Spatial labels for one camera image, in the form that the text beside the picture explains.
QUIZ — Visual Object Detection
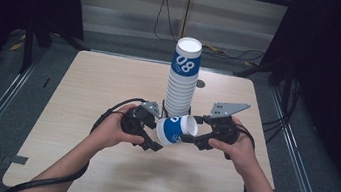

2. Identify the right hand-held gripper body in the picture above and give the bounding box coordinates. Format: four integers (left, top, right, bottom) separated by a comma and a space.
204, 98, 252, 148

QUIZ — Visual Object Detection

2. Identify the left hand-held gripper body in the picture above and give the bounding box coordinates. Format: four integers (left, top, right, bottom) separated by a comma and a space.
119, 97, 163, 140

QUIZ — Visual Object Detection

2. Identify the blue and white paper cup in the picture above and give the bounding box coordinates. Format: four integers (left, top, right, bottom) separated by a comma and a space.
153, 109, 201, 151

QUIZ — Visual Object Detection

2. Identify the black cup holder stand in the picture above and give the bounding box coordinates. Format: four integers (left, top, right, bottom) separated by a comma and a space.
158, 98, 193, 123

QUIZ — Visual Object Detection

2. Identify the stack of white paper cups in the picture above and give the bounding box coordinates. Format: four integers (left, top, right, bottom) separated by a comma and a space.
162, 34, 205, 121

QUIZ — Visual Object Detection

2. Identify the person's left hand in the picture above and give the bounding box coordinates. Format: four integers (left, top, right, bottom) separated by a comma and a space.
86, 97, 151, 158

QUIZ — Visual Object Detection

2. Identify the person's right hand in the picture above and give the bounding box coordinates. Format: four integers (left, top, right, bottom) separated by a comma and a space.
204, 113, 269, 172

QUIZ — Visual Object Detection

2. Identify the black metal stand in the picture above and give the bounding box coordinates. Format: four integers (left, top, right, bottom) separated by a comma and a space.
231, 51, 299, 89
17, 11, 95, 82

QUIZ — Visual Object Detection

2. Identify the yellow floor tape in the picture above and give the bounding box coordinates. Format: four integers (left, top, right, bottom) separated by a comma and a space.
9, 40, 25, 53

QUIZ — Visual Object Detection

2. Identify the round table cable grommet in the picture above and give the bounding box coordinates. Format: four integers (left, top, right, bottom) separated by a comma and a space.
195, 79, 207, 90

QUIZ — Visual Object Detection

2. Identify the bundle of black floor cables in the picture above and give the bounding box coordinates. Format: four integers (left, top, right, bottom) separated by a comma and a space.
258, 70, 305, 149

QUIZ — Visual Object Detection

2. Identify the black floor cable with yellow plug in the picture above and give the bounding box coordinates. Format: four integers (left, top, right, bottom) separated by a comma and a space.
201, 42, 267, 70

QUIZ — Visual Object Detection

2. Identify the left hand-held gripper black cable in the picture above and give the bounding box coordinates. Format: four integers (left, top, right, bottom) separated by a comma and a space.
3, 80, 148, 192

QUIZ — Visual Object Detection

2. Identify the black hanging wall cable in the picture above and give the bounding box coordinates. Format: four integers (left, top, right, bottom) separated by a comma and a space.
151, 0, 186, 43

